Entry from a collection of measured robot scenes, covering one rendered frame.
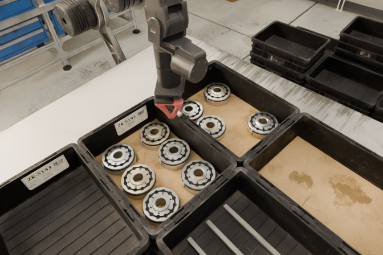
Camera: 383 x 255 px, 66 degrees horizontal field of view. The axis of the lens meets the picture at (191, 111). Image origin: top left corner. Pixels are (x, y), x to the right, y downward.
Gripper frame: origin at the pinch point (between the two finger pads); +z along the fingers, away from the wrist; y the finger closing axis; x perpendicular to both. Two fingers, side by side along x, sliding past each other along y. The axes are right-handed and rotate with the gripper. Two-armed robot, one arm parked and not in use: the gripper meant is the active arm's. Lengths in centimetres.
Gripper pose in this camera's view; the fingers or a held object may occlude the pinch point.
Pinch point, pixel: (172, 107)
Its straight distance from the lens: 78.1
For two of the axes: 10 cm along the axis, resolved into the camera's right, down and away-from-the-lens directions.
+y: 0.6, -7.2, 6.9
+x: -10.0, -0.2, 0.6
